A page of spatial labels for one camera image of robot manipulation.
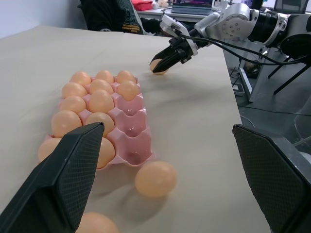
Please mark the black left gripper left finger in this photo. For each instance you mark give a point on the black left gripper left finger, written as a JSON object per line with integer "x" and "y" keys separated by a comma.
{"x": 56, "y": 184}

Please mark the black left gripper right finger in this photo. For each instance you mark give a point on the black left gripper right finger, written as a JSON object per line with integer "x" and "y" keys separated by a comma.
{"x": 274, "y": 179}

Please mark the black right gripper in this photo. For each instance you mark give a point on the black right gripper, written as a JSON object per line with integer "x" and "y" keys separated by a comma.
{"x": 181, "y": 48}

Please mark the light orange egg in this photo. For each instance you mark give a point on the light orange egg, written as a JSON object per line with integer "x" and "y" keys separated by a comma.
{"x": 155, "y": 64}
{"x": 104, "y": 76}
{"x": 97, "y": 224}
{"x": 73, "y": 104}
{"x": 101, "y": 86}
{"x": 126, "y": 76}
{"x": 105, "y": 152}
{"x": 101, "y": 101}
{"x": 100, "y": 121}
{"x": 80, "y": 78}
{"x": 155, "y": 179}
{"x": 48, "y": 150}
{"x": 128, "y": 90}
{"x": 74, "y": 89}
{"x": 66, "y": 123}

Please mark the pink plastic egg carton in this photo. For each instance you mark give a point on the pink plastic egg carton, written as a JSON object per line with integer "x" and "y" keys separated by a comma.
{"x": 131, "y": 121}

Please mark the white desk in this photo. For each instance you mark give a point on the white desk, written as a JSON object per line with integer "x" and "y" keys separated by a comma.
{"x": 170, "y": 15}

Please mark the open laptop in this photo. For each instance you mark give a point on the open laptop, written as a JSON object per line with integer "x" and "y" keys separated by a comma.
{"x": 192, "y": 6}

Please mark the red cloth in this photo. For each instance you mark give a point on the red cloth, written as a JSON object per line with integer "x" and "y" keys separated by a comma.
{"x": 143, "y": 4}

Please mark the person in black clothes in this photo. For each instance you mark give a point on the person in black clothes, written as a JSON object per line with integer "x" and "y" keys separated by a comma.
{"x": 109, "y": 14}

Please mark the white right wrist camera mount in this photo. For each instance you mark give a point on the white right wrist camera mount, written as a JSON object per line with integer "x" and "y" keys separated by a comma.
{"x": 173, "y": 25}

